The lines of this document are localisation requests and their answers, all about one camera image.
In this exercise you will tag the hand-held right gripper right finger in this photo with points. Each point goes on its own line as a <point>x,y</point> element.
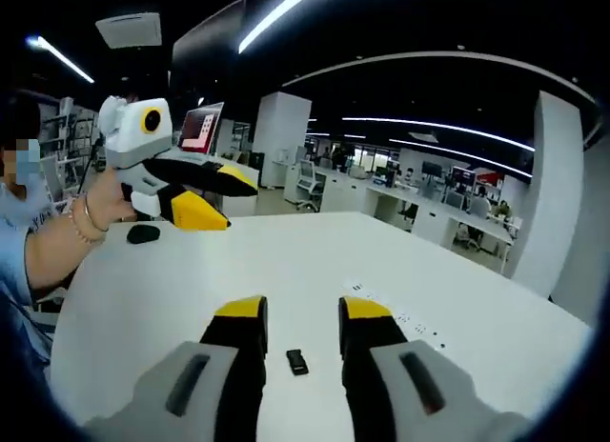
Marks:
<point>376,375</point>

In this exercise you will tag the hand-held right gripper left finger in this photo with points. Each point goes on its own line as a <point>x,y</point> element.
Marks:
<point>229,375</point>

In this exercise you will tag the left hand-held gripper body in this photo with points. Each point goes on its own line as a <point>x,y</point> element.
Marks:
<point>126,137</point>

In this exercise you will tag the black socket plastic buckle part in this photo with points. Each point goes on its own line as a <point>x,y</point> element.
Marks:
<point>294,357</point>

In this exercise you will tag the person's left hand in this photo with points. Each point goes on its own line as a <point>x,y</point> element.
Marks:
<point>107,199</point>

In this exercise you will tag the open laptop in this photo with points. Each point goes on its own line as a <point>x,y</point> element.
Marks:
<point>200,127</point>

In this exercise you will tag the black computer mouse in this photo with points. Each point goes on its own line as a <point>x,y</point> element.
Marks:
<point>143,234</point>

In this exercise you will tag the white storage shelf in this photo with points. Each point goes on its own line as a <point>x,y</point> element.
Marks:
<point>64,127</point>

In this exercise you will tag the white ceiling air vent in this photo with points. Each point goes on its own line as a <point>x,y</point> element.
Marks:
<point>128,30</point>

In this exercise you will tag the white office chair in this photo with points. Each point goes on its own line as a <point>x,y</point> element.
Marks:
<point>307,180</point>

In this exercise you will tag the black hanging ceiling panel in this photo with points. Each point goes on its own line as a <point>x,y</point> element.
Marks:
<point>205,46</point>

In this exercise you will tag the curved ceiling light strip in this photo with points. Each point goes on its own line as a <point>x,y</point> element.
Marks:
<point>276,20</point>

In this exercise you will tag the person in light blue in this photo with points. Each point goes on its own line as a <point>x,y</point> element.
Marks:
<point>14,280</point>

